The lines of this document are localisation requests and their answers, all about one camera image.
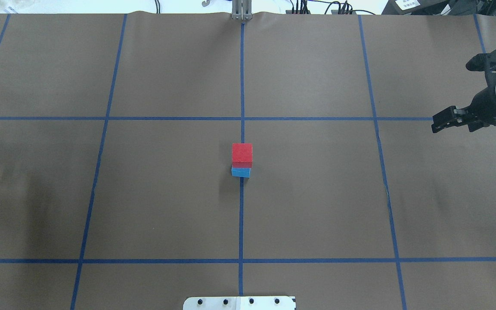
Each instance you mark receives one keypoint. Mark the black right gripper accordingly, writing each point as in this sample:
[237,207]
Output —
[486,103]

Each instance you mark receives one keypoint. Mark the red block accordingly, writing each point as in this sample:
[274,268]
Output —
[242,155]

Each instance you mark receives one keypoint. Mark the blue block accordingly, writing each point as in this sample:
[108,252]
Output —
[241,172]

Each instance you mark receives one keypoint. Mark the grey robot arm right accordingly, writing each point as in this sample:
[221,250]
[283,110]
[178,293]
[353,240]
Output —
[479,114]

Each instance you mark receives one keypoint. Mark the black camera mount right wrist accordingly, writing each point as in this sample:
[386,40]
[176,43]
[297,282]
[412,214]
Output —
[484,62]

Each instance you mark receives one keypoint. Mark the black cables table edge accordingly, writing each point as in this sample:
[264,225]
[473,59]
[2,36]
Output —
[321,7]

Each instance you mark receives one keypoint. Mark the grey metal clamp bracket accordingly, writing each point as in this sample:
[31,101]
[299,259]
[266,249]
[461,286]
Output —
[242,10]

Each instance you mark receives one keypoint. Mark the white metal mount base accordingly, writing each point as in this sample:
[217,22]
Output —
[240,303]

